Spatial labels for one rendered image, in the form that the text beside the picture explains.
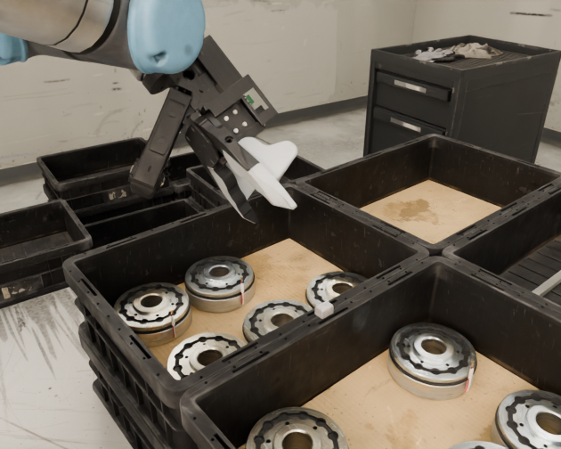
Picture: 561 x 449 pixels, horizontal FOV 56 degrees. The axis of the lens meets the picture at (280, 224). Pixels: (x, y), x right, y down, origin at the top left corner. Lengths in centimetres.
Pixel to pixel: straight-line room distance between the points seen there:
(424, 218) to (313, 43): 325
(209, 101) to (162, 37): 17
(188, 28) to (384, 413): 45
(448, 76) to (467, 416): 148
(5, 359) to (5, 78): 253
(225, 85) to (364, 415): 39
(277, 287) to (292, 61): 338
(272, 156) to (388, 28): 419
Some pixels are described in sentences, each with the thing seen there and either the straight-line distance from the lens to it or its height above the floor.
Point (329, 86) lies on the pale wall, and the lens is 437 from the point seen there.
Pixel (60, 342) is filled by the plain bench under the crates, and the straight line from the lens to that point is 99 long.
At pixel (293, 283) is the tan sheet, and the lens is 82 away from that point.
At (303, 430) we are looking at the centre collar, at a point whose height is 87.
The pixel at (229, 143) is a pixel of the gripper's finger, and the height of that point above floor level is 113.
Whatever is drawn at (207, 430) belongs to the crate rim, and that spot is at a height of 93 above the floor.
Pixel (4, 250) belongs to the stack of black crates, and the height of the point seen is 49.
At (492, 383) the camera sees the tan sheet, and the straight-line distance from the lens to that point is 71.
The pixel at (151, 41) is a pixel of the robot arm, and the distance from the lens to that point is 42.
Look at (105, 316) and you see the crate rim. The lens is 63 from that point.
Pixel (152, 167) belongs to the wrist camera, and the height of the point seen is 110.
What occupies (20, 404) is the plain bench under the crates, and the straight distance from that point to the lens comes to 90.
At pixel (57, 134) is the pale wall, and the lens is 350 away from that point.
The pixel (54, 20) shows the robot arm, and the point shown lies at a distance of 39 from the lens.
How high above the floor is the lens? 131
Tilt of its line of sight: 29 degrees down
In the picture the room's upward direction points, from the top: straight up
